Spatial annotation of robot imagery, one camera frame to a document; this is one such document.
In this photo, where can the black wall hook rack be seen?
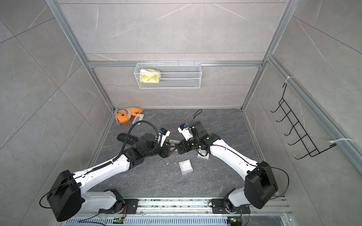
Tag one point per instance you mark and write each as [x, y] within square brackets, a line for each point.
[298, 129]

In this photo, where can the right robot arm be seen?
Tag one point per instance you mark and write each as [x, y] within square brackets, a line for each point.
[260, 183]

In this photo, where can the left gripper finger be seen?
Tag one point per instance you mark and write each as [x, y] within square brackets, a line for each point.
[169, 152]
[171, 145]

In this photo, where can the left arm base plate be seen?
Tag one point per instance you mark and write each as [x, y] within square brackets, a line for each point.
[127, 205]

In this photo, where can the white gift box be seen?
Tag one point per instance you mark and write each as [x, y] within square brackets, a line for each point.
[203, 154]
[174, 142]

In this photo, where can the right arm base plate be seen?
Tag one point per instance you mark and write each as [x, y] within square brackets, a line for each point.
[222, 206]

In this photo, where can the yellow crumpled bag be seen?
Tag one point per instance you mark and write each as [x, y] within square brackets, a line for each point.
[149, 75]

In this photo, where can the metal front rail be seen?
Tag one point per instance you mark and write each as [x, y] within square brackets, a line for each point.
[158, 206]

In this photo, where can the white vent grille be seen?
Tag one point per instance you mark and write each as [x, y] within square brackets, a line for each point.
[151, 221]

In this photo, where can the white wire mesh basket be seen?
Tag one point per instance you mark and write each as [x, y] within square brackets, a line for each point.
[173, 75]

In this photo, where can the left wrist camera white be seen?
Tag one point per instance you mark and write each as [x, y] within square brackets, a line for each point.
[163, 134]

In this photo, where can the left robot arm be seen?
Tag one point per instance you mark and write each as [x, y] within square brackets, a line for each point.
[70, 193]

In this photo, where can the black oval ridged object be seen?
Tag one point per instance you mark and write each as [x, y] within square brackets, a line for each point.
[128, 139]

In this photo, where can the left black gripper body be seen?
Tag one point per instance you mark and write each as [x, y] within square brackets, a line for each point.
[163, 151]

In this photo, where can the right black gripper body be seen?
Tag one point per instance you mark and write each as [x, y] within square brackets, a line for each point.
[186, 145]

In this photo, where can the small white rectangular tray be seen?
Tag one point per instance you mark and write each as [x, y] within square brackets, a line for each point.
[137, 118]

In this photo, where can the orange plush toy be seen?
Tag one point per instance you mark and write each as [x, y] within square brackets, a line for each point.
[124, 115]

